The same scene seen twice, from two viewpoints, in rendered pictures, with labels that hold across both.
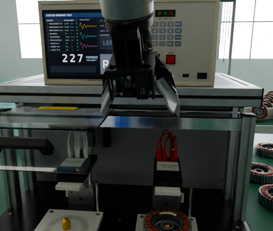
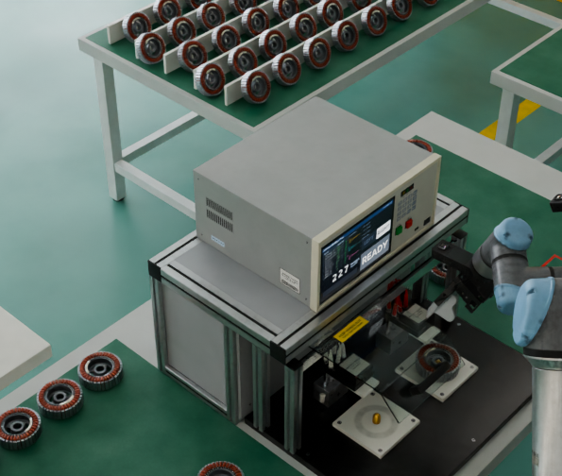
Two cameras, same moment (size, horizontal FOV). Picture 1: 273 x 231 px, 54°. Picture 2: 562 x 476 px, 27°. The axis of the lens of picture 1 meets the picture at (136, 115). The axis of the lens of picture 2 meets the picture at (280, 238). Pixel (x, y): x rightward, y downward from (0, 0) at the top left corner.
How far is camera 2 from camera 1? 2.48 m
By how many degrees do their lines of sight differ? 53
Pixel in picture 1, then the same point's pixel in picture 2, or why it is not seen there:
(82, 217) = (368, 405)
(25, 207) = (304, 440)
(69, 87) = (348, 303)
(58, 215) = (350, 419)
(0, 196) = (243, 458)
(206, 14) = (432, 173)
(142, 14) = not seen: hidden behind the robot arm
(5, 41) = not seen: outside the picture
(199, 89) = (433, 237)
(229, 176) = (424, 280)
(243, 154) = not seen: hidden behind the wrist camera
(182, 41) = (417, 203)
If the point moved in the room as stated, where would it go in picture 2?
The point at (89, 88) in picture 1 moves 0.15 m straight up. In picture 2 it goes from (362, 292) to (366, 242)
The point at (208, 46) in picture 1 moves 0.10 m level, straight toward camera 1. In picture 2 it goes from (432, 195) to (461, 216)
